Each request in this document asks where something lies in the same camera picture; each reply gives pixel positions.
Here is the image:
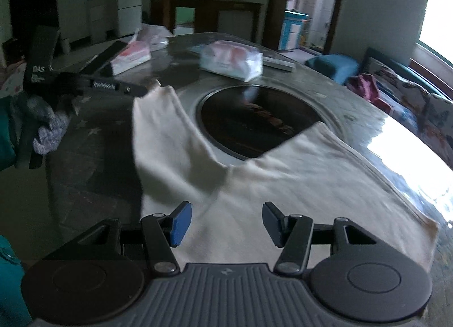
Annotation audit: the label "pink white tissue box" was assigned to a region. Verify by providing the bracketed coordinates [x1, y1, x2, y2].
[106, 41, 152, 76]

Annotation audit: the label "pink cloth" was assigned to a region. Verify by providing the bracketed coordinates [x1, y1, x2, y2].
[349, 73, 388, 110]

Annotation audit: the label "black flat object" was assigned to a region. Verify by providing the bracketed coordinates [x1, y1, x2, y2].
[81, 40, 129, 76]

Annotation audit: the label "butterfly print cushion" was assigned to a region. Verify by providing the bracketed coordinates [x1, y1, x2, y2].
[419, 93, 453, 168]
[364, 57, 434, 129]

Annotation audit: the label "person's left forearm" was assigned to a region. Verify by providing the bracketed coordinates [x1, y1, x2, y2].
[0, 95, 19, 172]

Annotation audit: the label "person's left hand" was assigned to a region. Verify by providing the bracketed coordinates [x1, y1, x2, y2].
[27, 96, 71, 156]

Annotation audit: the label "cream pants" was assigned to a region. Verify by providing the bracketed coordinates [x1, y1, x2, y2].
[132, 84, 441, 273]

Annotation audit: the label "person's teal jacket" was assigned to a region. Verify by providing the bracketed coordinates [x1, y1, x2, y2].
[0, 235, 34, 327]

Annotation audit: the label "dark wooden sideboard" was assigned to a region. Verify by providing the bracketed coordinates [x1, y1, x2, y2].
[170, 0, 263, 44]

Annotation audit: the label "large soft tissue pack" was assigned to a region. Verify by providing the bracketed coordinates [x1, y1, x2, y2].
[198, 40, 264, 82]

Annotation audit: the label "blue white plastic bin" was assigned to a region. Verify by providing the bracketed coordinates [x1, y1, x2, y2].
[278, 10, 312, 51]

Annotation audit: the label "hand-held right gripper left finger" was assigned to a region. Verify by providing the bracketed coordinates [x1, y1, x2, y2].
[76, 201, 193, 275]

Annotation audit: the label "blue cushion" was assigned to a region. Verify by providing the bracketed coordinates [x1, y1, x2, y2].
[305, 54, 360, 85]

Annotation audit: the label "open crumpled tissue pack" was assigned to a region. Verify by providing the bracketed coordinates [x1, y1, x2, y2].
[133, 23, 174, 52]

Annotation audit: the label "dark wooden door frame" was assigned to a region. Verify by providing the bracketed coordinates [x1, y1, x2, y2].
[264, 0, 349, 55]

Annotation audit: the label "grey remote control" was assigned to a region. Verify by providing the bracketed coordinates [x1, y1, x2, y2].
[264, 57, 296, 72]

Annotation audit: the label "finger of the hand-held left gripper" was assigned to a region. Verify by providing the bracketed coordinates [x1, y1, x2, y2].
[80, 77, 143, 88]
[81, 86, 148, 99]

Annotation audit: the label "black round induction cooktop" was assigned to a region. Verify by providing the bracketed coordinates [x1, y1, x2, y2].
[194, 84, 338, 164]

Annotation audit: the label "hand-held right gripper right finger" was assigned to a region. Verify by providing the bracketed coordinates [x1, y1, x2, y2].
[262, 201, 377, 275]

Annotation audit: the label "white refrigerator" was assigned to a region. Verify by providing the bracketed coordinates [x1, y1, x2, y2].
[116, 0, 143, 37]

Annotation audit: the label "window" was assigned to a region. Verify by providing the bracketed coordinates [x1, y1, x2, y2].
[418, 0, 453, 66]

